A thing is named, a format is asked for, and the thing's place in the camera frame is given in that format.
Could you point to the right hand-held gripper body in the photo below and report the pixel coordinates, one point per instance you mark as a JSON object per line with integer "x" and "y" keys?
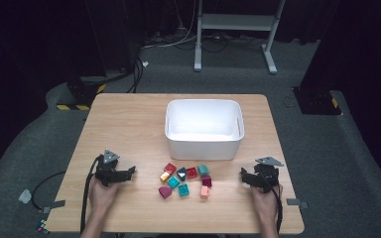
{"x": 266, "y": 175}

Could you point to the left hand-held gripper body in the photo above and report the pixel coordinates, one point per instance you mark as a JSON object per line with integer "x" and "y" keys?
{"x": 107, "y": 172}

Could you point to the orange toy block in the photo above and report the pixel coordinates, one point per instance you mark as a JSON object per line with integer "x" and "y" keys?
{"x": 164, "y": 177}

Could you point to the dark magenta toy block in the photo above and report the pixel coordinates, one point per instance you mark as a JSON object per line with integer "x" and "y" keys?
{"x": 206, "y": 181}

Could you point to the red studded toy block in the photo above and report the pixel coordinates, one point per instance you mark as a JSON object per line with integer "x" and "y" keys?
{"x": 170, "y": 168}
{"x": 191, "y": 173}

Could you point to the green-teal rounded toy block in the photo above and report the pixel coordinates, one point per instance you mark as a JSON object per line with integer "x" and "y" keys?
{"x": 203, "y": 170}

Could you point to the navy and white toy block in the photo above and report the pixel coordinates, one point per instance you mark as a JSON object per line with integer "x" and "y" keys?
{"x": 181, "y": 174}

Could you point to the white plastic bin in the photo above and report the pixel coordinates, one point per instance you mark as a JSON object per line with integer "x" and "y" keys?
{"x": 205, "y": 132}

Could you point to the teal studded toy block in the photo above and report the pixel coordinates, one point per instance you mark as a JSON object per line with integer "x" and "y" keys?
{"x": 183, "y": 190}

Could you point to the person's left hand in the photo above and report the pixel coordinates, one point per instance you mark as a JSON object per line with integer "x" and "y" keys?
{"x": 101, "y": 198}

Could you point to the person's right hand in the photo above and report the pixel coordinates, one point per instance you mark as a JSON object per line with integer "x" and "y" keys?
{"x": 264, "y": 205}

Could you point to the grey tape strip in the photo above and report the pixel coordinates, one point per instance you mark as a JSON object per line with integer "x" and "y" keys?
{"x": 55, "y": 204}
{"x": 296, "y": 202}

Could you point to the magenta dome toy block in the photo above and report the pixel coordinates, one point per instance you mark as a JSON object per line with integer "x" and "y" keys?
{"x": 165, "y": 192}

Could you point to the teal sloped toy block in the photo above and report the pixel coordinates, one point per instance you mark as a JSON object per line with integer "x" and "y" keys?
{"x": 173, "y": 182}

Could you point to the black striped stand base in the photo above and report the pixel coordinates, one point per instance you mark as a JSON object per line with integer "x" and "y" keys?
{"x": 79, "y": 92}

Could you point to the colourful puzzle cube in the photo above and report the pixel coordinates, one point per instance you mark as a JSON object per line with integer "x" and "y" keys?
{"x": 41, "y": 226}

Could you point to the pale grey plastic piece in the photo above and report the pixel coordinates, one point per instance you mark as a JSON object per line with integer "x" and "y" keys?
{"x": 25, "y": 196}

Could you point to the small white tag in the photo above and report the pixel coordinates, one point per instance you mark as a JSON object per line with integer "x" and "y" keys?
{"x": 145, "y": 63}

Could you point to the white metal stand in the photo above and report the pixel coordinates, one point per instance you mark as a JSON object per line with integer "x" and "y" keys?
{"x": 234, "y": 22}

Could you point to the dark curtain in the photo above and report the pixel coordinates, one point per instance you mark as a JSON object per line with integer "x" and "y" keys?
{"x": 20, "y": 49}
{"x": 360, "y": 43}

